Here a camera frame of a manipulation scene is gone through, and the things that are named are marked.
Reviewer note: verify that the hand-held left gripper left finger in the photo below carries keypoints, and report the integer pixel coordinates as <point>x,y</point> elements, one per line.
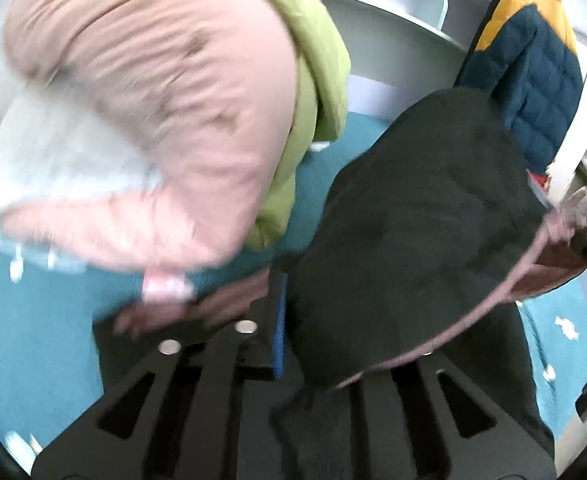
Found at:
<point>279,330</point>

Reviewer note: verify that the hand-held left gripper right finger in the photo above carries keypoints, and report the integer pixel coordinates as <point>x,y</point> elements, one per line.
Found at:
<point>413,410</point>

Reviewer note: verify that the dark jacket with pink lining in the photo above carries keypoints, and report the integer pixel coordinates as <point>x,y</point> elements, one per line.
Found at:
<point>413,210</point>

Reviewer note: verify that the red printed cloth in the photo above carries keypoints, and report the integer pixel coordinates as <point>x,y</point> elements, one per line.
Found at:
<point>538,186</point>

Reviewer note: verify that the navy and yellow puffer jacket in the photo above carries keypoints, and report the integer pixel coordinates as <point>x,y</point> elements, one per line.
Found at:
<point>533,85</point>

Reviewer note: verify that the teal fish print blanket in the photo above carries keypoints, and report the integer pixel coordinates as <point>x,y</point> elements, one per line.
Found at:
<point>48,335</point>

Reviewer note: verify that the light green garment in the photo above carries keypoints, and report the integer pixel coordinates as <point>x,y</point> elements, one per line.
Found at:
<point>316,85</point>

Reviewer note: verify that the pink puffer jacket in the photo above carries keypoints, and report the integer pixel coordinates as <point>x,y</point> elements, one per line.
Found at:
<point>148,110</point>

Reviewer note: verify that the pale blue pillow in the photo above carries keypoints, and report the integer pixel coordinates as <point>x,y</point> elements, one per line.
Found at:
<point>68,160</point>

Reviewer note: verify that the white bed frame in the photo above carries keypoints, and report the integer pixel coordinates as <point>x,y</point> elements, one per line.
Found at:
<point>373,10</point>

